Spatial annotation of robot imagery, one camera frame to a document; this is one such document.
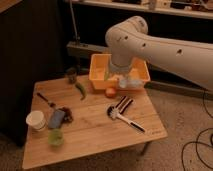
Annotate wooden folding table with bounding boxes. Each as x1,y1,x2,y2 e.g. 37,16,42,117
22,76,167,169

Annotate brown dried clump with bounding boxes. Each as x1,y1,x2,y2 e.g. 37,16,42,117
61,107,73,123

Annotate dark metal spoon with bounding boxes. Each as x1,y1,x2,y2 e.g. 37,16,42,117
37,93,56,108

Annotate grey metal stand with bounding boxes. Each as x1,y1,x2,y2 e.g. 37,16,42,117
67,0,109,58

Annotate light blue towel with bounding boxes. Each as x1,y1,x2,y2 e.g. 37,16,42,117
118,76,143,89

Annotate light green plastic cup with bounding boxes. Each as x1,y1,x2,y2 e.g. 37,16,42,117
48,129,63,146

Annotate wooden shelf with clutter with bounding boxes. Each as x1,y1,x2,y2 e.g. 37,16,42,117
64,0,213,20

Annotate yellow plastic bin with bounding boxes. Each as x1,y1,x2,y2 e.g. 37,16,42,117
89,54,150,91

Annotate dark green cup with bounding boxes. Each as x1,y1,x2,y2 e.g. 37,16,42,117
66,67,77,84

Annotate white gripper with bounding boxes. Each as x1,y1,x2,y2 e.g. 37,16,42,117
107,61,131,78

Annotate black floor cables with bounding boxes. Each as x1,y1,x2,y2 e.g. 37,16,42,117
181,89,213,171

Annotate blue sponge block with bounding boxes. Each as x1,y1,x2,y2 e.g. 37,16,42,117
48,109,65,129

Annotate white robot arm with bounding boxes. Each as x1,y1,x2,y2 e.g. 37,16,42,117
105,16,213,92

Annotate orange fruit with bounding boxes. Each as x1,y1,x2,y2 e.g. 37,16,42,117
105,87,117,98

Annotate green chili pepper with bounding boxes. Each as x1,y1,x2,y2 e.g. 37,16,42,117
75,82,86,100

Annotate white paper cup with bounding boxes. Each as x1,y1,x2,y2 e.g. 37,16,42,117
26,110,46,131

